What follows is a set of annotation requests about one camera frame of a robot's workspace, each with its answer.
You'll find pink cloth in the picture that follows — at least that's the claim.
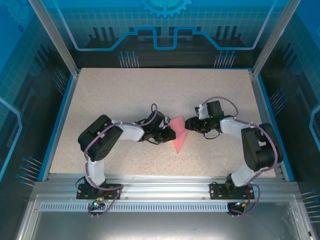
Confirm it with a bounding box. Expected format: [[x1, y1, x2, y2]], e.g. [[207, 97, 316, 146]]
[[168, 116, 188, 155]]

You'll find steel sheet panel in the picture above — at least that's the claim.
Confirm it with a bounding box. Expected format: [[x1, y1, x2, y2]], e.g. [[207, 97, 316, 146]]
[[14, 211, 316, 240]]

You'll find small connector with LED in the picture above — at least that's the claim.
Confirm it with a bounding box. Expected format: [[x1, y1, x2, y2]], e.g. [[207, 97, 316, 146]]
[[91, 196, 105, 210], [233, 198, 251, 208]]

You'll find wide aluminium frame rail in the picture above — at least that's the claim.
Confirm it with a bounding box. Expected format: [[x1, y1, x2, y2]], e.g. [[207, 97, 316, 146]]
[[33, 174, 301, 199]]

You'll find aluminium table side rail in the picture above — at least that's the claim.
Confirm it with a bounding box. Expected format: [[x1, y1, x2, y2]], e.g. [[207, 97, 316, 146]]
[[42, 69, 83, 182], [248, 69, 295, 182]]

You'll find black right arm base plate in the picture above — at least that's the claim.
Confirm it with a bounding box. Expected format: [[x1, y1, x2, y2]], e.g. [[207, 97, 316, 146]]
[[209, 181, 256, 200]]

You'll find slotted aluminium cable duct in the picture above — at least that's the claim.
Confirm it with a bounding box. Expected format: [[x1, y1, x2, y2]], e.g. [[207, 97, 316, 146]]
[[39, 202, 292, 212]]

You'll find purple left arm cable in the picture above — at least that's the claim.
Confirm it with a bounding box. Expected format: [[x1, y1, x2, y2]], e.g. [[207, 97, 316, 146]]
[[83, 103, 159, 219]]

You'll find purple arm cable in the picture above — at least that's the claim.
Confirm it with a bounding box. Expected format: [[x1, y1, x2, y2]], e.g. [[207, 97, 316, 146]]
[[199, 96, 279, 219], [83, 103, 159, 219]]

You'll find aluminium frame post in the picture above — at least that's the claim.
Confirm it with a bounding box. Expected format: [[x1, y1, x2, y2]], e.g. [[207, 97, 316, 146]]
[[26, 0, 83, 77], [251, 0, 301, 77]]

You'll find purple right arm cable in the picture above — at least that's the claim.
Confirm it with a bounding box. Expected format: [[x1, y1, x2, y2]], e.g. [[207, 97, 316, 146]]
[[199, 96, 279, 219]]

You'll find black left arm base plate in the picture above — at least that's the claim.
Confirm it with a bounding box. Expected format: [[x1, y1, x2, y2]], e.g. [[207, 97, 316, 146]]
[[76, 183, 123, 201]]

